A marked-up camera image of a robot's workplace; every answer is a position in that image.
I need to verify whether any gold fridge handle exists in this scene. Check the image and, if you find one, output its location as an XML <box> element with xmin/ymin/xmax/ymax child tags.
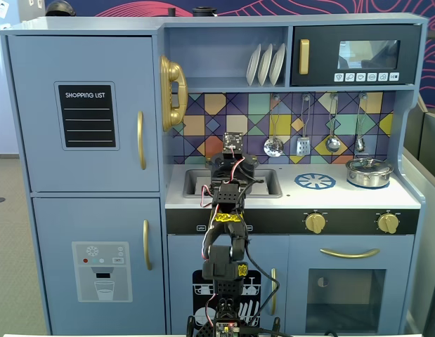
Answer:
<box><xmin>137</xmin><ymin>110</ymin><xmax>148</xmax><ymax>171</ymax></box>
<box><xmin>143</xmin><ymin>219</ymin><xmax>153</xmax><ymax>271</ymax></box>

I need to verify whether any gold microwave handle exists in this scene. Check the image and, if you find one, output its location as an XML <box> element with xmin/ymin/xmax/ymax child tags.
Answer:
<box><xmin>298</xmin><ymin>39</ymin><xmax>310</xmax><ymax>76</ymax></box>

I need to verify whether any blue dishwasher door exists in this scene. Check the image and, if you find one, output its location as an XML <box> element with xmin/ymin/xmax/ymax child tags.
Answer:
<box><xmin>167</xmin><ymin>234</ymin><xmax>290</xmax><ymax>334</ymax></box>

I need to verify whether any blue upper fridge door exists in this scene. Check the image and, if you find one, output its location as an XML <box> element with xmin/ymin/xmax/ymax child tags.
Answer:
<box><xmin>6</xmin><ymin>34</ymin><xmax>161</xmax><ymax>193</ymax></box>

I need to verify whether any gold lower fridge handle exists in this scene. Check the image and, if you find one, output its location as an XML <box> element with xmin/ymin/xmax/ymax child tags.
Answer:
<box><xmin>143</xmin><ymin>219</ymin><xmax>153</xmax><ymax>271</ymax></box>

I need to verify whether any steel ladle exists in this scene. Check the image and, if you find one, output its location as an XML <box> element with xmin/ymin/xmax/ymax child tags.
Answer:
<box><xmin>325</xmin><ymin>93</ymin><xmax>342</xmax><ymax>153</ymax></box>

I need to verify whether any blue lower fridge door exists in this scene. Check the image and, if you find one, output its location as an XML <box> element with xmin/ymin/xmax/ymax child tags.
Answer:
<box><xmin>31</xmin><ymin>197</ymin><xmax>168</xmax><ymax>335</ymax></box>

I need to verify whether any black microwave door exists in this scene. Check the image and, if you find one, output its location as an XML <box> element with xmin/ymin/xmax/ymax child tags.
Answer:
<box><xmin>290</xmin><ymin>24</ymin><xmax>422</xmax><ymax>87</ymax></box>

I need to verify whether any blue fridge door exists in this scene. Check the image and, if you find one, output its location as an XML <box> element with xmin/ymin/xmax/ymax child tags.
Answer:
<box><xmin>31</xmin><ymin>197</ymin><xmax>168</xmax><ymax>335</ymax></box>
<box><xmin>6</xmin><ymin>34</ymin><xmax>161</xmax><ymax>193</ymax></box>

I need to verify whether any steel pot lid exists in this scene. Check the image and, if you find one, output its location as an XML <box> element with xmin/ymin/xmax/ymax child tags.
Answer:
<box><xmin>345</xmin><ymin>157</ymin><xmax>394</xmax><ymax>173</ymax></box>

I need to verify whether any steel toy pot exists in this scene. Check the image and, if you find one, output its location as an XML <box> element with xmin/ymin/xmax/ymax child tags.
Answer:
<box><xmin>345</xmin><ymin>157</ymin><xmax>394</xmax><ymax>187</ymax></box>

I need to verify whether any gold oven handle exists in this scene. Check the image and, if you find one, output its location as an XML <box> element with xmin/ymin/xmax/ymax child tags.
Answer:
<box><xmin>320</xmin><ymin>247</ymin><xmax>381</xmax><ymax>260</ymax></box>

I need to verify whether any black dome object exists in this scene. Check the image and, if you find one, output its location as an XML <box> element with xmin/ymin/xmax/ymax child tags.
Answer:
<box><xmin>44</xmin><ymin>0</ymin><xmax>77</xmax><ymax>17</ymax></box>

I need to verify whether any gray cabinet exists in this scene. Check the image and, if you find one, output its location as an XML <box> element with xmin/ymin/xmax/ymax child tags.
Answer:
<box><xmin>403</xmin><ymin>98</ymin><xmax>435</xmax><ymax>337</ymax></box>

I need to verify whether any steel skimmer spoon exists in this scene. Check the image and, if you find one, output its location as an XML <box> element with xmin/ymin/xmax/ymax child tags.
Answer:
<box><xmin>263</xmin><ymin>93</ymin><xmax>285</xmax><ymax>158</ymax></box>

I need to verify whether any black cable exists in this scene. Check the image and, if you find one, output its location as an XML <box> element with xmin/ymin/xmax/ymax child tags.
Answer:
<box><xmin>236</xmin><ymin>182</ymin><xmax>278</xmax><ymax>333</ymax></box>

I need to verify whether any gold dishwasher handle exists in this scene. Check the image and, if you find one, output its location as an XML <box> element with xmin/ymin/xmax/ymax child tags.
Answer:
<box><xmin>271</xmin><ymin>267</ymin><xmax>278</xmax><ymax>316</ymax></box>

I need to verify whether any white toy plate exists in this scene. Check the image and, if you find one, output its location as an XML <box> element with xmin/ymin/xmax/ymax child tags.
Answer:
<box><xmin>268</xmin><ymin>42</ymin><xmax>287</xmax><ymax>86</ymax></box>
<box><xmin>257</xmin><ymin>43</ymin><xmax>274</xmax><ymax>87</ymax></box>
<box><xmin>245</xmin><ymin>43</ymin><xmax>262</xmax><ymax>87</ymax></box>

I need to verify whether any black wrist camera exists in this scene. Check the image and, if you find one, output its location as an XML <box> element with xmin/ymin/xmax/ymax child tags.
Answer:
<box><xmin>222</xmin><ymin>132</ymin><xmax>243</xmax><ymax>152</ymax></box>

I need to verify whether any blue toy kitchen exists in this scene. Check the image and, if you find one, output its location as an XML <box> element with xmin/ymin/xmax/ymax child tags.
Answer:
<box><xmin>0</xmin><ymin>13</ymin><xmax>431</xmax><ymax>336</ymax></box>

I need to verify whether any steel slotted spatula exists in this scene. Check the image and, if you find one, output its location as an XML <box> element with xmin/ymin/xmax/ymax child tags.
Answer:
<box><xmin>296</xmin><ymin>93</ymin><xmax>313</xmax><ymax>157</ymax></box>

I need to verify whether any gold toy telephone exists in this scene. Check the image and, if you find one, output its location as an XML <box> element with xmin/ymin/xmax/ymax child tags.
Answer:
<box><xmin>159</xmin><ymin>54</ymin><xmax>188</xmax><ymax>133</ymax></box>

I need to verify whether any blue oven door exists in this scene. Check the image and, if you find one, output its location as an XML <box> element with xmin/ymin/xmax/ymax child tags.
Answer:
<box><xmin>287</xmin><ymin>234</ymin><xmax>415</xmax><ymax>334</ymax></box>

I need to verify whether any steel serving spoon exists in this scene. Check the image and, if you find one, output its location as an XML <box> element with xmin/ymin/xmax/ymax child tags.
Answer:
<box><xmin>354</xmin><ymin>93</ymin><xmax>368</xmax><ymax>153</ymax></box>

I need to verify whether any black round container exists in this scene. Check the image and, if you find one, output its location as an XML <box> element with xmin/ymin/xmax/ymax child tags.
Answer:
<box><xmin>192</xmin><ymin>6</ymin><xmax>217</xmax><ymax>18</ymax></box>

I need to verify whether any gold upper fridge handle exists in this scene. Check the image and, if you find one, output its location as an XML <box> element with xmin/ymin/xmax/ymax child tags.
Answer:
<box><xmin>137</xmin><ymin>110</ymin><xmax>148</xmax><ymax>171</ymax></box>

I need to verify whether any gold stove knob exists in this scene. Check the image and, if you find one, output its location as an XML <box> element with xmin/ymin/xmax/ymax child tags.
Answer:
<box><xmin>377</xmin><ymin>212</ymin><xmax>401</xmax><ymax>234</ymax></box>
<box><xmin>304</xmin><ymin>212</ymin><xmax>327</xmax><ymax>233</ymax></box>

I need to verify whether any gray toy sink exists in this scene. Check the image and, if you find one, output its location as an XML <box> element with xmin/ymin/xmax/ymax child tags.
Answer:
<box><xmin>183</xmin><ymin>168</ymin><xmax>283</xmax><ymax>199</ymax></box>

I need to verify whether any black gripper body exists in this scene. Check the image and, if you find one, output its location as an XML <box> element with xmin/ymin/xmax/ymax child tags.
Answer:
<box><xmin>206</xmin><ymin>152</ymin><xmax>259</xmax><ymax>184</ymax></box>

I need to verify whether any black shopping list board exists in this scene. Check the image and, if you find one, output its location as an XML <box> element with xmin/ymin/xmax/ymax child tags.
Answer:
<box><xmin>53</xmin><ymin>81</ymin><xmax>120</xmax><ymax>151</ymax></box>

